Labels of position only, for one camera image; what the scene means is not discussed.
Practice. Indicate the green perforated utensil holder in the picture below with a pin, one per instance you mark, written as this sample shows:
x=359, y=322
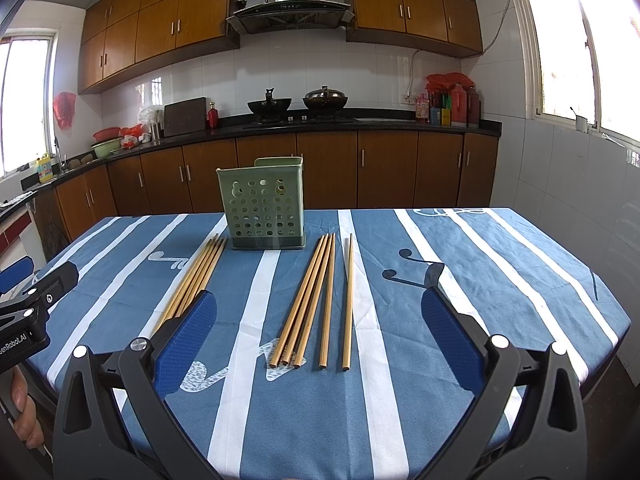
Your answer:
x=264, y=204

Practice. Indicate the red basin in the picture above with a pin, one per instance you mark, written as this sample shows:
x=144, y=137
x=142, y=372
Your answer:
x=106, y=134

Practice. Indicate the blue striped tablecloth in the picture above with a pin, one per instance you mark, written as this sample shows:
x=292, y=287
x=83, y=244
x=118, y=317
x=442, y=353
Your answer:
x=390, y=414

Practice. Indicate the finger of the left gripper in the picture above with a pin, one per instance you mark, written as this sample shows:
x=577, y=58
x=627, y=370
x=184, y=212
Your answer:
x=47, y=292
x=15, y=274

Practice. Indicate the wooden chopstick group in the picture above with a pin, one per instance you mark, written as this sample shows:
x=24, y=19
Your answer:
x=203, y=274
x=287, y=354
x=327, y=312
x=287, y=327
x=312, y=304
x=195, y=279

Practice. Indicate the yellow detergent bottle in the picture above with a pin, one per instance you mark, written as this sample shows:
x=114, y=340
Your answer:
x=44, y=168

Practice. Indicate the red bottle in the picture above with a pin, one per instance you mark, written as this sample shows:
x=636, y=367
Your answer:
x=212, y=116

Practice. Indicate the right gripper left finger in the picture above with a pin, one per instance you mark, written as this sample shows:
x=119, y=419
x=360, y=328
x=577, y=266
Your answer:
x=113, y=421

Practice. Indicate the metal cup on windowsill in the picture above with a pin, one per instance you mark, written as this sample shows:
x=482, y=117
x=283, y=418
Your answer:
x=581, y=124

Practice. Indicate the wooden chopstick left group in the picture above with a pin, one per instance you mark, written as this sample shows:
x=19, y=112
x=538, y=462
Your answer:
x=203, y=274
x=195, y=279

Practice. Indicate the steel range hood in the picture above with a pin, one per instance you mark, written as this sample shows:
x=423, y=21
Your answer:
x=290, y=2

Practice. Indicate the green basin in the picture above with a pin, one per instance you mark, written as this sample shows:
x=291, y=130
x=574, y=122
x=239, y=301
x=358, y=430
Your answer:
x=106, y=148

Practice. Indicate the black kitchen countertop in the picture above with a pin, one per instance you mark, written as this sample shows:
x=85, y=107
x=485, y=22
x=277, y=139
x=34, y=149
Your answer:
x=297, y=121

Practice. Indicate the brown lower kitchen cabinets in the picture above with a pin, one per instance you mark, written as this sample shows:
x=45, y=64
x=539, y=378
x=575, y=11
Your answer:
x=365, y=169

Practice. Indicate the black wok with lid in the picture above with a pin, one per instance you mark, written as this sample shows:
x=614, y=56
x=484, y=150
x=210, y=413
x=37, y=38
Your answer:
x=325, y=101

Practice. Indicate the red bag on condiments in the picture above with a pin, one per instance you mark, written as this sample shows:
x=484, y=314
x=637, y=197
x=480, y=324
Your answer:
x=446, y=82

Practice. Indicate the person's left hand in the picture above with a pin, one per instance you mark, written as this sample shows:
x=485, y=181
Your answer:
x=26, y=425

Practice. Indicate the wooden chopstick middle group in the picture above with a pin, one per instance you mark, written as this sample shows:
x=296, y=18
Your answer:
x=312, y=304
x=287, y=327
x=327, y=312
x=287, y=354

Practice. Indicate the black wok with handle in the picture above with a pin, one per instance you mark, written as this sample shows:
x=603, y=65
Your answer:
x=270, y=106

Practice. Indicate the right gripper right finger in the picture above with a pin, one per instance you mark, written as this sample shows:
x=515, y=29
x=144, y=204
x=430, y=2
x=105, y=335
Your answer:
x=525, y=420

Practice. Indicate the brown upper wall cabinets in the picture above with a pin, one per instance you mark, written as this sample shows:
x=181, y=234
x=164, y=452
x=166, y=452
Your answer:
x=123, y=39

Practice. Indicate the dark cutting board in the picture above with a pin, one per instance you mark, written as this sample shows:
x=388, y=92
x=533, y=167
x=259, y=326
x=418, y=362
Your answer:
x=184, y=117

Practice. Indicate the red plastic bag hanging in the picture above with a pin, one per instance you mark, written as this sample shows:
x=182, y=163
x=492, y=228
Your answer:
x=64, y=109

